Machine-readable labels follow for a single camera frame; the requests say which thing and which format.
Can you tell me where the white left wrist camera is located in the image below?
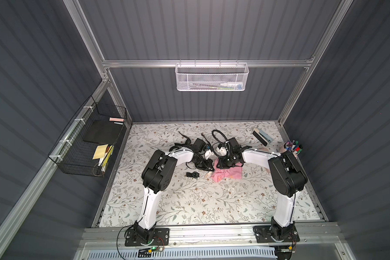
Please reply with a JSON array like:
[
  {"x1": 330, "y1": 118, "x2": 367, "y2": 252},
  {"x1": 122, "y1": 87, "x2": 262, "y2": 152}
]
[{"x1": 204, "y1": 146, "x2": 214, "y2": 159}]

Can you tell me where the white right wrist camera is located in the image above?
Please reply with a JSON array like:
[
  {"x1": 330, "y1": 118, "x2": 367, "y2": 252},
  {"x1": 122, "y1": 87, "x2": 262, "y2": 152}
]
[{"x1": 216, "y1": 146, "x2": 228, "y2": 157}]

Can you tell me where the white wire basket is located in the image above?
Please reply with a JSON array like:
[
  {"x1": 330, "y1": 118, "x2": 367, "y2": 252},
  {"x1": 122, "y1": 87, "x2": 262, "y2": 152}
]
[{"x1": 175, "y1": 62, "x2": 249, "y2": 92}]

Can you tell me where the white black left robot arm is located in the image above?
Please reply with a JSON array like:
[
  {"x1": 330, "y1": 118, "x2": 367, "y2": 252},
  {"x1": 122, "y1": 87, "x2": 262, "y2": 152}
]
[{"x1": 133, "y1": 138, "x2": 214, "y2": 244}]

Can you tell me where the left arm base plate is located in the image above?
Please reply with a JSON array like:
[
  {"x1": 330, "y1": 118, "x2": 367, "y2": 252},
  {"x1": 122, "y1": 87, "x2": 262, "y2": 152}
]
[{"x1": 124, "y1": 227, "x2": 170, "y2": 247}]

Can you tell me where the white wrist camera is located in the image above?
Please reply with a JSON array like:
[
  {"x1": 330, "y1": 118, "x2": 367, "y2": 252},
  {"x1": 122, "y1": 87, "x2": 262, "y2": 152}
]
[
  {"x1": 204, "y1": 146, "x2": 214, "y2": 159},
  {"x1": 216, "y1": 146, "x2": 228, "y2": 157}
]

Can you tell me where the coloured markers bunch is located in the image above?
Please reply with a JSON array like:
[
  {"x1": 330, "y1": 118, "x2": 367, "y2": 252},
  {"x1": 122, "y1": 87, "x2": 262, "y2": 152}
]
[{"x1": 283, "y1": 140, "x2": 303, "y2": 154}]

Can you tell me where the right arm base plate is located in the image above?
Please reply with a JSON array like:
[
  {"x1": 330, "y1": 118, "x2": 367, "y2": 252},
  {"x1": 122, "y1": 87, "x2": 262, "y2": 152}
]
[{"x1": 253, "y1": 224, "x2": 300, "y2": 244}]

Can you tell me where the black notebook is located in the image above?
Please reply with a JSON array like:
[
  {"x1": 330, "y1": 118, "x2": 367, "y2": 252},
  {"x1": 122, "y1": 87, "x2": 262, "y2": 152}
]
[{"x1": 83, "y1": 120, "x2": 124, "y2": 145}]

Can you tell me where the pink pen cup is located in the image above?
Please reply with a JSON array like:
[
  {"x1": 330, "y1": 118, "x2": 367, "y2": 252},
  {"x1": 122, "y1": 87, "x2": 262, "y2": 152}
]
[{"x1": 279, "y1": 145, "x2": 287, "y2": 153}]

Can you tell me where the yellow sticky note pad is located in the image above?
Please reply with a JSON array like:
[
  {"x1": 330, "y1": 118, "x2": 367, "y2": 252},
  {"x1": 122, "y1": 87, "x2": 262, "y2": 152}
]
[{"x1": 93, "y1": 144, "x2": 110, "y2": 160}]

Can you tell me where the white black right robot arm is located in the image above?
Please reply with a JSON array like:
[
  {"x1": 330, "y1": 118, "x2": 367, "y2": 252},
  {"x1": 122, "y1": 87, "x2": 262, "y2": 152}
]
[{"x1": 212, "y1": 138, "x2": 308, "y2": 242}]

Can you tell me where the black wire basket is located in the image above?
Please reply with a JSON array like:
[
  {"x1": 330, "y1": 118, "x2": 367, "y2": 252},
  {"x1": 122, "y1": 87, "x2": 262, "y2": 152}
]
[{"x1": 48, "y1": 97, "x2": 128, "y2": 177}]

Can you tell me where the pink cloth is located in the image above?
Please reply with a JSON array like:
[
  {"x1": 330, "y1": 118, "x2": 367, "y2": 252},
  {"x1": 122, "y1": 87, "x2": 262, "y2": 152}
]
[{"x1": 211, "y1": 166, "x2": 243, "y2": 183}]

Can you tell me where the beige strap watch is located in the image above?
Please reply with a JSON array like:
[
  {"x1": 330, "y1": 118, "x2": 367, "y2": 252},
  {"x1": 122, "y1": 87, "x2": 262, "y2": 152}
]
[{"x1": 205, "y1": 171, "x2": 213, "y2": 178}]

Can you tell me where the green dial watch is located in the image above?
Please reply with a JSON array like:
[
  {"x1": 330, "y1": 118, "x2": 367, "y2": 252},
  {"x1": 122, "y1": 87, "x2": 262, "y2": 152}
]
[{"x1": 186, "y1": 171, "x2": 200, "y2": 179}]

